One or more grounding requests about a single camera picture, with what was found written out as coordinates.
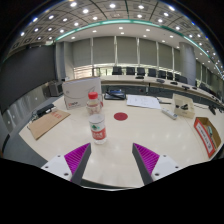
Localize grey box-shaped machine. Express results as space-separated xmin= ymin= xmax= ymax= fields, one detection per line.
xmin=48 ymin=79 xmax=64 ymax=98

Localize small black device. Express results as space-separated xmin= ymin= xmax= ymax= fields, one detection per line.
xmin=35 ymin=103 xmax=56 ymax=118

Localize flat round red coaster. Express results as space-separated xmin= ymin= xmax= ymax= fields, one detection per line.
xmin=113 ymin=112 xmax=129 ymax=122

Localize red floral ceramic mug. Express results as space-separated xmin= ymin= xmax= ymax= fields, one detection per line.
xmin=85 ymin=99 xmax=105 ymax=116

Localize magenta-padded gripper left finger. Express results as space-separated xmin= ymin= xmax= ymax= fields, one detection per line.
xmin=40 ymin=142 xmax=92 ymax=186

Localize row of black chairs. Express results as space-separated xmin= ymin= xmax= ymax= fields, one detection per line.
xmin=111 ymin=66 xmax=201 ymax=88

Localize clear red-capped water bottle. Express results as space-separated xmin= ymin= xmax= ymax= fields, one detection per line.
xmin=86 ymin=91 xmax=108 ymax=145

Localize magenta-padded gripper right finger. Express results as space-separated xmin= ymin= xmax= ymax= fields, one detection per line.
xmin=131 ymin=142 xmax=184 ymax=186

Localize beige open cardboard box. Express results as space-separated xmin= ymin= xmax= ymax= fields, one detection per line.
xmin=171 ymin=93 xmax=196 ymax=119

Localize brown paper envelope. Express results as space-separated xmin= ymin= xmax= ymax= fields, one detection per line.
xmin=27 ymin=109 xmax=71 ymax=141

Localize white paper ream box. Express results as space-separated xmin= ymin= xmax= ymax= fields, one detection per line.
xmin=62 ymin=76 xmax=103 ymax=111

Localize shallow red-sided cardboard box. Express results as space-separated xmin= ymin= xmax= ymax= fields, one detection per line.
xmin=193 ymin=116 xmax=222 ymax=159

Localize white power strip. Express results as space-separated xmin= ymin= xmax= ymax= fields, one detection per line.
xmin=161 ymin=107 xmax=179 ymax=121

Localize white printed paper sheet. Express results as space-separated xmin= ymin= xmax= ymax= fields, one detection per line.
xmin=126 ymin=94 xmax=162 ymax=110

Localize round ceiling lights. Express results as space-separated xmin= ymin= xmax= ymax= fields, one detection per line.
xmin=18 ymin=1 xmax=224 ymax=73

